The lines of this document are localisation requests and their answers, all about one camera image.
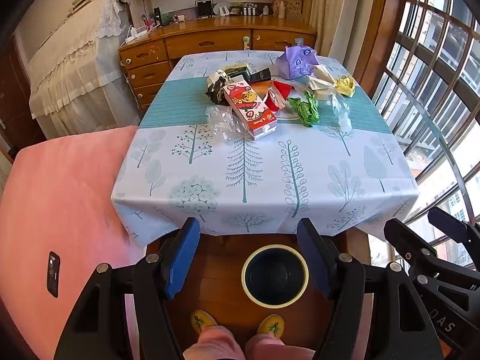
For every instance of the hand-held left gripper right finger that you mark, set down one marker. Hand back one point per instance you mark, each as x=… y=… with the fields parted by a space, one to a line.
x=313 y=258

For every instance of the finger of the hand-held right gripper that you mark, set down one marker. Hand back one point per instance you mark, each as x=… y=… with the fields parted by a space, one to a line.
x=408 y=243
x=450 y=225

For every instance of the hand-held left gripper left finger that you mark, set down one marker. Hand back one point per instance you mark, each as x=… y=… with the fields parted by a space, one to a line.
x=183 y=258

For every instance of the dark blue bin cream rim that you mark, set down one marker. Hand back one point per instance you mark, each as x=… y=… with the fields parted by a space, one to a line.
x=275 y=273

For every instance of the red pink juice carton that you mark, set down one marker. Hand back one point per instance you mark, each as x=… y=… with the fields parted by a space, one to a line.
x=249 y=108

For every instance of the green chocolate box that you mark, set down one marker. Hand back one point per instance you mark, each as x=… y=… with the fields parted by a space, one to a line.
x=240 y=70

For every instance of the yellow slipper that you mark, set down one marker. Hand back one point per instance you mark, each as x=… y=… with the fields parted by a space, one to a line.
x=202 y=320
x=270 y=324

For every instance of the person's left leg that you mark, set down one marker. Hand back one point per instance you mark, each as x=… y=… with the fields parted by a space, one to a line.
x=213 y=345

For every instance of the person's leg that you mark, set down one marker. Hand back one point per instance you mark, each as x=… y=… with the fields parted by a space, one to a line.
x=213 y=345
x=277 y=348

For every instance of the tree print tablecloth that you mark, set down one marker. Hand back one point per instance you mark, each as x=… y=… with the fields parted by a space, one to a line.
x=262 y=180

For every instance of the person's right leg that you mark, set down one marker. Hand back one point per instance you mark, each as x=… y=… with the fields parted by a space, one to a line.
x=277 y=348

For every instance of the black phone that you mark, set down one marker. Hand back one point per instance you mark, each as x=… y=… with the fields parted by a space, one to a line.
x=53 y=273

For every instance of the clear plastic bag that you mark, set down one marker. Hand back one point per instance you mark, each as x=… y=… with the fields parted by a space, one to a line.
x=343 y=118

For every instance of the clear plastic wrapper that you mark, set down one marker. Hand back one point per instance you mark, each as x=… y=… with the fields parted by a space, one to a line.
x=225 y=122

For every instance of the barred window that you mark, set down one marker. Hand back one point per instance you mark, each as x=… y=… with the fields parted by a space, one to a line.
x=431 y=82

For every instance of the green crumpled paper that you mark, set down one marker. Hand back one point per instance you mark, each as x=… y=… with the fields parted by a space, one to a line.
x=305 y=110

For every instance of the red and pink wrapper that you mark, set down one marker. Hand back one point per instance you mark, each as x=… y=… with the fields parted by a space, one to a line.
x=281 y=92

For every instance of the yellow crumpled paper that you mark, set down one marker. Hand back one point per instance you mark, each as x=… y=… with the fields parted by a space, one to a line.
x=345 y=86

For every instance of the black crumpled wrapper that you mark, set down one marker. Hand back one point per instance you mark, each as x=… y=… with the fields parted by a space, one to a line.
x=217 y=90

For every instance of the small black box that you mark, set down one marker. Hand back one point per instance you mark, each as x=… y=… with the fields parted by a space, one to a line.
x=260 y=75

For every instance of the purple cardboard box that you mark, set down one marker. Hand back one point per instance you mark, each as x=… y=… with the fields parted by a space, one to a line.
x=296 y=63

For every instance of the wooden dresser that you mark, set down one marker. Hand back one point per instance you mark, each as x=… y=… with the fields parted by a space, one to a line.
x=210 y=41

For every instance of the white lace cover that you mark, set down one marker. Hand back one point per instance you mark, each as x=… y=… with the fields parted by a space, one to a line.
x=75 y=63

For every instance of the dark wooden door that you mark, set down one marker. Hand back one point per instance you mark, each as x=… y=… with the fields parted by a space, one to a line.
x=18 y=101

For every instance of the white power strip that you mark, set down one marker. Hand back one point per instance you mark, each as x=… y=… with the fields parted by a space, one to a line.
x=137 y=34

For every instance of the white bottle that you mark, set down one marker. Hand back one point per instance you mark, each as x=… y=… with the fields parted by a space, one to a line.
x=282 y=10

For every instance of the tan bag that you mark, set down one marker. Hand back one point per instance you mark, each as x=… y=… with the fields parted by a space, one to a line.
x=294 y=4

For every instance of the black photo frame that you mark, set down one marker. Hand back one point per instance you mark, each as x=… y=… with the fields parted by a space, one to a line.
x=204 y=8

